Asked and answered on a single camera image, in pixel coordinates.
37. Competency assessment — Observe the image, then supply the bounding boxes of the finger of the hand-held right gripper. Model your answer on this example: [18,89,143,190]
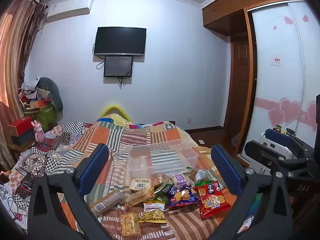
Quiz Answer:
[265,129,314,155]
[244,140,304,175]

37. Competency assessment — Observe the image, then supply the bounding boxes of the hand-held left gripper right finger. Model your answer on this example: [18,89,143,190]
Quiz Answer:
[211,144,293,240]

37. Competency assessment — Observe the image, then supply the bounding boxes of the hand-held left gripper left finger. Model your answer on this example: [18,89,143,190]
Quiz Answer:
[27,143,110,240]

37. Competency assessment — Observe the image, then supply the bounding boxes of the red snack packet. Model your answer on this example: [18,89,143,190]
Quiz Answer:
[192,181,232,220]

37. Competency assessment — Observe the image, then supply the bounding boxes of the purple snack packet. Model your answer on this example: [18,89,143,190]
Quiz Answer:
[172,173,192,188]

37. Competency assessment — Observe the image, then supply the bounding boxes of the clear cracker packet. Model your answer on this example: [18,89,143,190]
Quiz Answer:
[125,189,154,208]

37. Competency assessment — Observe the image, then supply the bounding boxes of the blue biscuit packet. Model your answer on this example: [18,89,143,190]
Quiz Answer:
[167,185,200,209]

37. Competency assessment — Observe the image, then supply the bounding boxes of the clear plastic container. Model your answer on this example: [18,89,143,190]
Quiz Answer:
[128,143,200,178]

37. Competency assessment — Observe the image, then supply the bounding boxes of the orange snack packet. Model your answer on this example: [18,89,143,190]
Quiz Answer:
[151,172,173,187]

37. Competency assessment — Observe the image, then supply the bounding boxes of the yellow shredded snack packet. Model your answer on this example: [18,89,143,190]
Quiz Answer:
[139,201,167,224]

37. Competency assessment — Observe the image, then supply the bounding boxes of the dark cloth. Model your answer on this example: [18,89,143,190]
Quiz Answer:
[231,134,242,151]

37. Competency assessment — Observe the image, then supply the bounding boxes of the green and white snack packet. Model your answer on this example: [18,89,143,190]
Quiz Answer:
[194,169,213,183]

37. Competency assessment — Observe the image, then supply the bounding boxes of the brown cake bar packet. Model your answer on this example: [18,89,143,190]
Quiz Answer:
[90,189,125,217]

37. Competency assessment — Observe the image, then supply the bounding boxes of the pale bread packet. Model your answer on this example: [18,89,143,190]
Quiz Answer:
[130,177,153,191]

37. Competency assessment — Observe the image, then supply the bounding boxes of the white sliding wardrobe door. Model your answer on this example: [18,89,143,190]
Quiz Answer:
[251,1,320,157]

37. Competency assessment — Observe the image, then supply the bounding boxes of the yellow headboard cushion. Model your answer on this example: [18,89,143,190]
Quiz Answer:
[99,104,132,125]

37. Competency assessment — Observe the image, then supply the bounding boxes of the brown wooden door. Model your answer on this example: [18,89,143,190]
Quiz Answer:
[223,36,251,152]

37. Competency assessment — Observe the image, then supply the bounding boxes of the pink toy llama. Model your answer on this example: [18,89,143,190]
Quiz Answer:
[31,120,46,144]

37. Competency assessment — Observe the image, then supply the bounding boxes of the clear bag of small crackers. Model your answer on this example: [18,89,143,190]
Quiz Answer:
[119,212,142,238]

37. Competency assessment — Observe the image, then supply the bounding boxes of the green cardboard box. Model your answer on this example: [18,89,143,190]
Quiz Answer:
[35,102,58,131]

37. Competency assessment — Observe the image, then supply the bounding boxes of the patchwork blanket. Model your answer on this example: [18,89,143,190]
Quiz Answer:
[10,115,250,240]

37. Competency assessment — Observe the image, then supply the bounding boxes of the red box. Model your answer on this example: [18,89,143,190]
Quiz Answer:
[8,117,34,137]

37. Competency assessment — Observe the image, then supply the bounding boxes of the grey cushion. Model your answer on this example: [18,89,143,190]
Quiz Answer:
[37,77,64,111]

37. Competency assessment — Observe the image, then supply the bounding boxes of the striped brown curtain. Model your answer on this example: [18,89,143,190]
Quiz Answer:
[0,0,47,170]

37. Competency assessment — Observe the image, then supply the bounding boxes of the wooden overhead cabinet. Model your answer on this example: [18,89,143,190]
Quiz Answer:
[202,0,304,37]

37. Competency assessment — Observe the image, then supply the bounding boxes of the white air conditioner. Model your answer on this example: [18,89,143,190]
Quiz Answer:
[46,0,94,23]

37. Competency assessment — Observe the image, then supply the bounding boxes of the small black wall monitor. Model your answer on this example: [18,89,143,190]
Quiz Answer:
[104,56,133,78]

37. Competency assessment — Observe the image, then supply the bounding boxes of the black wall television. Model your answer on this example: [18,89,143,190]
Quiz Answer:
[94,27,147,56]

